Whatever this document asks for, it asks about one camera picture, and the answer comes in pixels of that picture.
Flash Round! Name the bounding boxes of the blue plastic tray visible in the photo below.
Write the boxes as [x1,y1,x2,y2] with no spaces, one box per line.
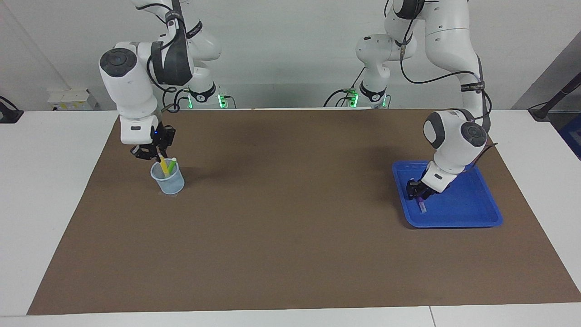
[392,160,503,228]

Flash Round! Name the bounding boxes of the translucent plastic cup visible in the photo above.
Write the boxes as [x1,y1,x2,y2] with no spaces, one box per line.
[150,160,185,195]

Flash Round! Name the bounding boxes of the white base connector box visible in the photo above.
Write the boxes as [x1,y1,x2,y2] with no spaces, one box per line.
[217,86,236,109]

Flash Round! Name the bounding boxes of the brown table mat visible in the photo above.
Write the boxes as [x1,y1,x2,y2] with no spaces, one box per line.
[27,108,581,315]

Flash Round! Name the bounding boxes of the black clamp base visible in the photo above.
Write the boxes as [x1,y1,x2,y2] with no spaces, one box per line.
[0,96,24,124]

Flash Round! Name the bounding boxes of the blue crate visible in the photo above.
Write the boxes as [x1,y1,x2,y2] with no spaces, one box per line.
[559,114,581,160]

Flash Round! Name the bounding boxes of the black stand pole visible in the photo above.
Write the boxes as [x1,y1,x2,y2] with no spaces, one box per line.
[529,72,581,121]

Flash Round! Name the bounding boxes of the black base cable loop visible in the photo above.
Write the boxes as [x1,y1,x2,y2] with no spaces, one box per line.
[173,89,193,110]

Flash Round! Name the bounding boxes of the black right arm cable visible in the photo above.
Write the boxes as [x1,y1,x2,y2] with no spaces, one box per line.
[136,0,192,114]

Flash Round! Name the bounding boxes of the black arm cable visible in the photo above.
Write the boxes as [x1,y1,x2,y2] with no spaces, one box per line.
[399,0,498,157]
[136,0,192,114]

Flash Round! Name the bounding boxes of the white wall socket box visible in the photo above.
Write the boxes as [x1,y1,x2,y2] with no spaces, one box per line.
[48,89,98,111]

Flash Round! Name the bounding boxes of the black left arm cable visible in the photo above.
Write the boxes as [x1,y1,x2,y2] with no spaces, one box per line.
[399,0,498,157]

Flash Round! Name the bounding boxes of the black base cable bundle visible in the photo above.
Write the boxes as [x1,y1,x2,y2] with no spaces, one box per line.
[323,68,366,108]

